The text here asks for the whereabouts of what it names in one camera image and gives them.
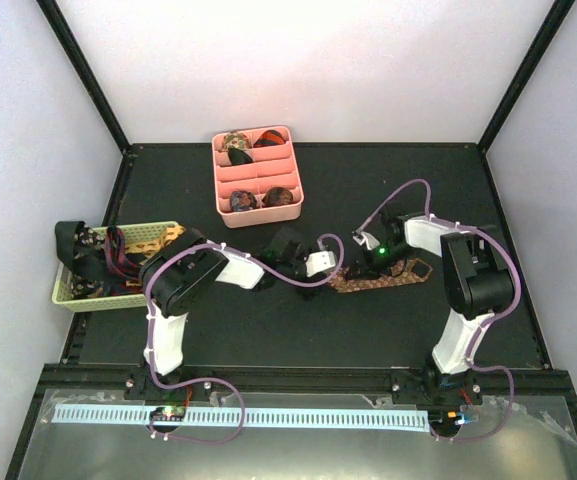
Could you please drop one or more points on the light blue cable duct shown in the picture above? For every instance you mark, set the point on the light blue cable duct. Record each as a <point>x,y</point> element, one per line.
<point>277,418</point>

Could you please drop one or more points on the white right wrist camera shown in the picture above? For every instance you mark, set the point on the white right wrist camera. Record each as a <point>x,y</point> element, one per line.
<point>365,240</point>

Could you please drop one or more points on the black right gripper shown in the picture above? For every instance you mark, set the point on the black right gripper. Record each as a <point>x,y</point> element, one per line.
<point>363,263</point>

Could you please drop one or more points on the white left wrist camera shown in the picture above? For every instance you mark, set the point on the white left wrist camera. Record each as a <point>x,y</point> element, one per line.
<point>320,262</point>

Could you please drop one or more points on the black patterned tie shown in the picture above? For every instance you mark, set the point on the black patterned tie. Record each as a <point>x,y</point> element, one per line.
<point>81,250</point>

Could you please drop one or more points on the black corner frame post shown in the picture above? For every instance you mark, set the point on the black corner frame post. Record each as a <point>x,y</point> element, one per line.
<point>68,41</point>
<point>545,35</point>

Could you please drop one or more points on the black corner frame post right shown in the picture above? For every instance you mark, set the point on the black corner frame post right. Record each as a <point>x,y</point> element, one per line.
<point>545,35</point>

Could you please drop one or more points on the pink divided organizer box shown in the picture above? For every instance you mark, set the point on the pink divided organizer box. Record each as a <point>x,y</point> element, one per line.
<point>273,166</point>

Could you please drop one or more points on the dark brown rolled tie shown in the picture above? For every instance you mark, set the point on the dark brown rolled tie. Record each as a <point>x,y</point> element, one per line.
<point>278,196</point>

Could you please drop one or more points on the dark striped tie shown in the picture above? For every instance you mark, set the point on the dark striped tie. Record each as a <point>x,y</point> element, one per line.
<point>117,261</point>

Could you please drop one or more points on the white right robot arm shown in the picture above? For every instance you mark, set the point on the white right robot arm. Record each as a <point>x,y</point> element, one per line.
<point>481,282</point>

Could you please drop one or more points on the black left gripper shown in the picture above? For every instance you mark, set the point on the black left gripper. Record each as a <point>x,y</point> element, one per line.
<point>310,292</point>

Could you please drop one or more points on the light green plastic basket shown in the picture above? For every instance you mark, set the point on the light green plastic basket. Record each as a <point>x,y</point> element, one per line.
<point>125,294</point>

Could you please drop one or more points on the brown floral necktie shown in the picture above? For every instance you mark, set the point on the brown floral necktie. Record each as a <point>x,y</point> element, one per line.
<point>404,272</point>

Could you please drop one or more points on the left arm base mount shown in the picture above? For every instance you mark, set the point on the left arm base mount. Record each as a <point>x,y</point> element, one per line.
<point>168,390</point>

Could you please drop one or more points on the black orange rolled tie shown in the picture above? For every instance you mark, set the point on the black orange rolled tie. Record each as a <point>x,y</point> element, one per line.
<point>269,138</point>

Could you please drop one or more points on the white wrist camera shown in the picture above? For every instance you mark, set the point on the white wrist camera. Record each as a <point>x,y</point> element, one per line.
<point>320,262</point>
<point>365,240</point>

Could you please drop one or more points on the blue patterned rolled tie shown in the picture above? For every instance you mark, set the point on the blue patterned rolled tie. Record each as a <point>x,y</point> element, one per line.
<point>242,201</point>

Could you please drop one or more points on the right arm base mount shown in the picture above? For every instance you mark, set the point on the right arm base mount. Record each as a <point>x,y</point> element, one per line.
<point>438,390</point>

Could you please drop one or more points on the black corner frame post left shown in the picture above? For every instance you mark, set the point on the black corner frame post left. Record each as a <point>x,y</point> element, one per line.
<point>68,41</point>

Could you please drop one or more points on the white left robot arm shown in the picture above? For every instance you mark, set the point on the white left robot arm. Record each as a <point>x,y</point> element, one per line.
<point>185,269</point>

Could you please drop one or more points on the floral rolled tie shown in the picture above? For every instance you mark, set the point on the floral rolled tie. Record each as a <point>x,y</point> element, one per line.
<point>235,140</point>

